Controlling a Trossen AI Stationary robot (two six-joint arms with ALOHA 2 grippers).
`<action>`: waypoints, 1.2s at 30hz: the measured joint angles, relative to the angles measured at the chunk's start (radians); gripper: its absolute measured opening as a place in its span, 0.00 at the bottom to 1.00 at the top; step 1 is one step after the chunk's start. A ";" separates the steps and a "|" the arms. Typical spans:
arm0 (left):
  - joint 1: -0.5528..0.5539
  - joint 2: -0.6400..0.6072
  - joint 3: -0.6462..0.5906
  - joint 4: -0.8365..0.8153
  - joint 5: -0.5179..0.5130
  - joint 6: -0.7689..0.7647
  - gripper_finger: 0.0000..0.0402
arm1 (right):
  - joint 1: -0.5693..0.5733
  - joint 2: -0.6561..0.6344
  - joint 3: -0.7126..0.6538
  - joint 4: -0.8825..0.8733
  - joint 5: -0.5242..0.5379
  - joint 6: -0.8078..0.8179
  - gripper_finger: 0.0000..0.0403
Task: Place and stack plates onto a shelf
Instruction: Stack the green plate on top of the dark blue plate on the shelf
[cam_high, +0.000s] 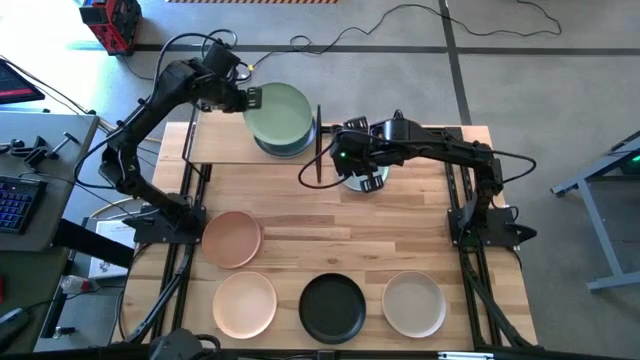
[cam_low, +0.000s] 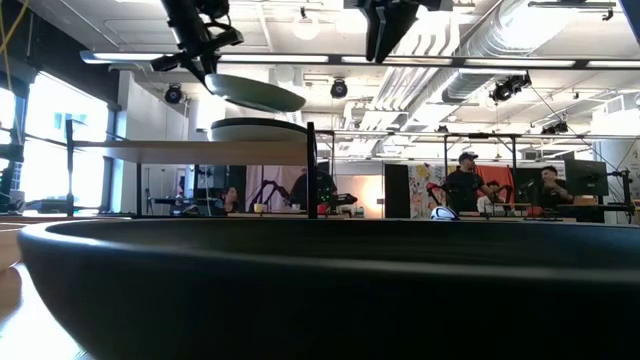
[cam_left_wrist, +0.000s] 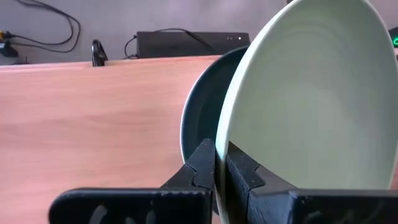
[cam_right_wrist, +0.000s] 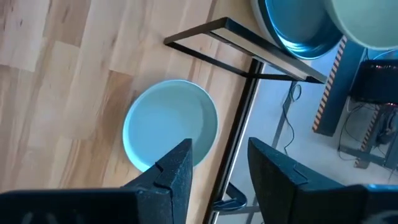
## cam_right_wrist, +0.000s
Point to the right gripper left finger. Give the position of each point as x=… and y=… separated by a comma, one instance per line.
x=177, y=177

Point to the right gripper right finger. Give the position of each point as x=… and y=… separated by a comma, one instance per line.
x=273, y=183

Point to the light blue-green plate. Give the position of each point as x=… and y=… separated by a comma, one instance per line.
x=164, y=121

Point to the black plate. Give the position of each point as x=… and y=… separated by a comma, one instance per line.
x=295, y=28

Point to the sage green plate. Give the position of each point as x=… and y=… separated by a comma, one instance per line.
x=367, y=21

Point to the black table clamp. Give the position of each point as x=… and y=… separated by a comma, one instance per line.
x=236, y=202

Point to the grey metal floor base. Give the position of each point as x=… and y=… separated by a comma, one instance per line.
x=363, y=154

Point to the black box device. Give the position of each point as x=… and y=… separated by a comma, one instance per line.
x=376, y=82

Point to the hazard striped post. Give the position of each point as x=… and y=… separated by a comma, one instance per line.
x=339, y=93
x=370, y=133

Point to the wood-top black-frame shelf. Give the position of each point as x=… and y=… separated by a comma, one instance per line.
x=273, y=60

